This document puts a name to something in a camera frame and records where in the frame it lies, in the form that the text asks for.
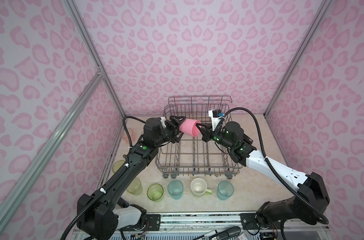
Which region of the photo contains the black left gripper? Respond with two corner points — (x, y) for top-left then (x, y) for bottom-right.
(154, 115), (186, 148)

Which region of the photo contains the grey wire dish rack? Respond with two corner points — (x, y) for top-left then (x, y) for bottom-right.
(155, 95), (242, 179)

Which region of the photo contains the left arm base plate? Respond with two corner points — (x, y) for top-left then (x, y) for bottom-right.
(123, 214), (161, 232)

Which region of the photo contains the green transparent glass cup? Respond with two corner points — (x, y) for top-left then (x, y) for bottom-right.
(147, 184), (164, 202)

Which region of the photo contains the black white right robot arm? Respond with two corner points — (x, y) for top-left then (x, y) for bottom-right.
(193, 108), (330, 230)

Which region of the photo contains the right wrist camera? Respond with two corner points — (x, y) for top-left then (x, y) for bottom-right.
(208, 109), (225, 131)

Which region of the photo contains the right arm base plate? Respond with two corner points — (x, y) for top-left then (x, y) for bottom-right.
(240, 213), (281, 232)

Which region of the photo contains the pale green cup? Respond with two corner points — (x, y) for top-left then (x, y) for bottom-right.
(112, 160), (126, 174)

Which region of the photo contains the black stapler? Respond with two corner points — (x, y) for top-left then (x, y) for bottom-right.
(243, 134), (253, 145)

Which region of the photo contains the transparent pink cup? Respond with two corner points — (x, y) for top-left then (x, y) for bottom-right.
(121, 128), (136, 145)

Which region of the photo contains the black marker pen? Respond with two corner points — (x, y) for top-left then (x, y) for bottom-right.
(194, 226), (241, 240)

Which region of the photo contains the light green textured cup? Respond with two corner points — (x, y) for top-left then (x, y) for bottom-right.
(126, 178), (143, 196)

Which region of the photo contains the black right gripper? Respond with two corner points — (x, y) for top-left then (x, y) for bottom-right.
(195, 123), (235, 151)

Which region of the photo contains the cream green-handled mug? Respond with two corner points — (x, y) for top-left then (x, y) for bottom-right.
(190, 178), (213, 198)

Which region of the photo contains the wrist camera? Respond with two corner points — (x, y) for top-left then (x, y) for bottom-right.
(160, 117), (166, 128)
(208, 109), (225, 131)

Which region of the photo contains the pink plastic cup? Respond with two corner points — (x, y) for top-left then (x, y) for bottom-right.
(179, 119), (201, 138)

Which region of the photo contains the teal textured plastic cup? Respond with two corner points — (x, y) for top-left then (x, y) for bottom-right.
(217, 181), (235, 201)

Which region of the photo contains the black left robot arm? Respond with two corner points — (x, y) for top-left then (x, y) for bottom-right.
(61, 116), (186, 240)

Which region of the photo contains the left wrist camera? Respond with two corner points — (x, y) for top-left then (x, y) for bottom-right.
(160, 117), (166, 128)

